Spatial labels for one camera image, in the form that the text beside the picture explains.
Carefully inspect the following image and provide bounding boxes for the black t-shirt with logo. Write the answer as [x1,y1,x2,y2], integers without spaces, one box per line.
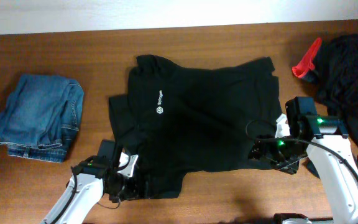
[108,55,282,199]

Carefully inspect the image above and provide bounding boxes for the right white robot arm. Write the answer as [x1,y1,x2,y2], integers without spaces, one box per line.
[249,96,358,223]

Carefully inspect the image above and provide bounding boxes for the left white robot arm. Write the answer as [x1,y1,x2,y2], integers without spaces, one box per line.
[41,139,149,224]

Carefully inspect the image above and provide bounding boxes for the folded blue denim jeans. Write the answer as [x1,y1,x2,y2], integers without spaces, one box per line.
[0,74,85,163]

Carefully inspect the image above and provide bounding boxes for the black garment with red trim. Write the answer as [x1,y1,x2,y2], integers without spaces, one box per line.
[291,34,358,146]

